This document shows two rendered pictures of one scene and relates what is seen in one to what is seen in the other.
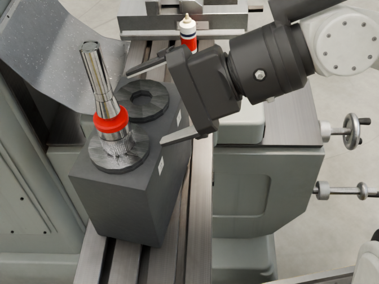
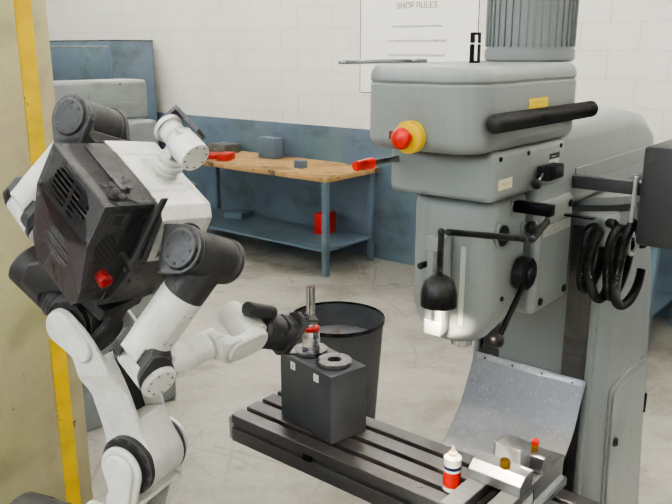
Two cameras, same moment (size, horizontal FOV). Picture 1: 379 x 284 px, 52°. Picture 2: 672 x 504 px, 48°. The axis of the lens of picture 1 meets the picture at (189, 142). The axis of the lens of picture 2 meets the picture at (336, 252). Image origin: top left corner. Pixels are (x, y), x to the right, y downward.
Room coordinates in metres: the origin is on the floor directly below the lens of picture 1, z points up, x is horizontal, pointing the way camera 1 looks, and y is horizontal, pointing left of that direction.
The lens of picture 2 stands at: (1.44, -1.45, 1.92)
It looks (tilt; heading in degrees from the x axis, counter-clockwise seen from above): 15 degrees down; 123
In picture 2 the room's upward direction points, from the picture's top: straight up
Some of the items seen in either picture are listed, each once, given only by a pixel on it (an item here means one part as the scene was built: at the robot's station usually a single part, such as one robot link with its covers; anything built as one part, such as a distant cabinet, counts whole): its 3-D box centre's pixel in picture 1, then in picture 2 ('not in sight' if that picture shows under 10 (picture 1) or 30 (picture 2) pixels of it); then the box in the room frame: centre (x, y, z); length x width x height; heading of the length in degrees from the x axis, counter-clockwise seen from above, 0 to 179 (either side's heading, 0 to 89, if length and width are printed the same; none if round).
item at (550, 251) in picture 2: not in sight; (507, 244); (0.85, 0.22, 1.47); 0.24 x 0.19 x 0.26; 173
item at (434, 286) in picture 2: not in sight; (439, 289); (0.86, -0.16, 1.46); 0.07 x 0.07 x 0.06
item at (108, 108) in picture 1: (100, 83); (310, 306); (0.37, 0.10, 1.26); 0.03 x 0.03 x 0.11
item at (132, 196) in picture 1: (140, 159); (322, 388); (0.42, 0.09, 1.04); 0.22 x 0.12 x 0.20; 162
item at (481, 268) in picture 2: not in sight; (466, 261); (0.83, 0.03, 1.47); 0.21 x 0.19 x 0.32; 173
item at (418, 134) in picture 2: not in sight; (409, 137); (0.80, -0.20, 1.76); 0.06 x 0.02 x 0.06; 173
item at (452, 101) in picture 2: not in sight; (476, 102); (0.83, 0.05, 1.81); 0.47 x 0.26 x 0.16; 83
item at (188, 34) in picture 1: (188, 32); (452, 467); (0.84, -0.02, 1.00); 0.04 x 0.04 x 0.11
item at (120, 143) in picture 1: (115, 132); (310, 338); (0.37, 0.10, 1.17); 0.05 x 0.05 x 0.05
